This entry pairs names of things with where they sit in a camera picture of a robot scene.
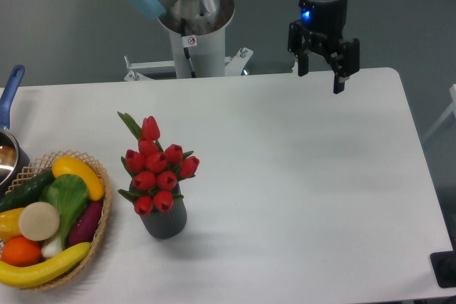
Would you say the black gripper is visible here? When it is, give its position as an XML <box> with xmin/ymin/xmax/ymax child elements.
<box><xmin>288</xmin><ymin>0</ymin><xmax>360</xmax><ymax>94</ymax></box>

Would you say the red tulip bouquet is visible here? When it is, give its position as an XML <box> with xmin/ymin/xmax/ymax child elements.
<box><xmin>118</xmin><ymin>112</ymin><xmax>200</xmax><ymax>216</ymax></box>

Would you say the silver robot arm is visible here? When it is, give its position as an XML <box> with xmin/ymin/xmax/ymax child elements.
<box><xmin>128</xmin><ymin>0</ymin><xmax>360</xmax><ymax>94</ymax></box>

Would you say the grey ribbed vase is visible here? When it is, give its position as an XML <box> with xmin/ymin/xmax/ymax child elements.
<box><xmin>129</xmin><ymin>183</ymin><xmax>187</xmax><ymax>239</ymax></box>

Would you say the black device at table edge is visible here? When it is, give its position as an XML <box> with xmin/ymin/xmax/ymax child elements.
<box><xmin>430</xmin><ymin>251</ymin><xmax>456</xmax><ymax>288</ymax></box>

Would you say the yellow squash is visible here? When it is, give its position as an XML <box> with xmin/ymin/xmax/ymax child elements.
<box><xmin>51</xmin><ymin>155</ymin><xmax>105</xmax><ymax>201</ymax></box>

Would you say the green bok choy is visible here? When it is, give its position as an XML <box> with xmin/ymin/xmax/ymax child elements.
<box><xmin>40</xmin><ymin>174</ymin><xmax>88</xmax><ymax>259</ymax></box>

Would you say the woven wicker basket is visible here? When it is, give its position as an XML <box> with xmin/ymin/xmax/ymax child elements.
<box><xmin>1</xmin><ymin>150</ymin><xmax>112</xmax><ymax>290</ymax></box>

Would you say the purple sweet potato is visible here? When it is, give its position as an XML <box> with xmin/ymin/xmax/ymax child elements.
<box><xmin>68</xmin><ymin>201</ymin><xmax>103</xmax><ymax>246</ymax></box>

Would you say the dark green cucumber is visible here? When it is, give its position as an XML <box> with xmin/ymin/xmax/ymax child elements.
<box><xmin>1</xmin><ymin>170</ymin><xmax>55</xmax><ymax>212</ymax></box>

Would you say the beige round disc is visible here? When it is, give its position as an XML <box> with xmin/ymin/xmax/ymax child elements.
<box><xmin>19</xmin><ymin>201</ymin><xmax>60</xmax><ymax>241</ymax></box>

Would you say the yellow pepper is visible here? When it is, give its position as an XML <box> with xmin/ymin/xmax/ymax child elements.
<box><xmin>0</xmin><ymin>208</ymin><xmax>24</xmax><ymax>241</ymax></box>

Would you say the orange fruit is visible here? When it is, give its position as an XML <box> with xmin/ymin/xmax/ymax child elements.
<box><xmin>1</xmin><ymin>236</ymin><xmax>41</xmax><ymax>267</ymax></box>

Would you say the yellow banana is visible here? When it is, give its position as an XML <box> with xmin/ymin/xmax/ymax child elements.
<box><xmin>1</xmin><ymin>242</ymin><xmax>91</xmax><ymax>289</ymax></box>

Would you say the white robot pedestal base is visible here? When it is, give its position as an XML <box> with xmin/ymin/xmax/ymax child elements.
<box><xmin>124</xmin><ymin>0</ymin><xmax>254</xmax><ymax>81</ymax></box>

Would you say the white frame at right edge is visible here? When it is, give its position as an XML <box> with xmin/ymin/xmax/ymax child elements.
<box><xmin>422</xmin><ymin>84</ymin><xmax>455</xmax><ymax>144</ymax></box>

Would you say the blue handled saucepan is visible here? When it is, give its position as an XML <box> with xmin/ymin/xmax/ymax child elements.
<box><xmin>1</xmin><ymin>65</ymin><xmax>29</xmax><ymax>199</ymax></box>

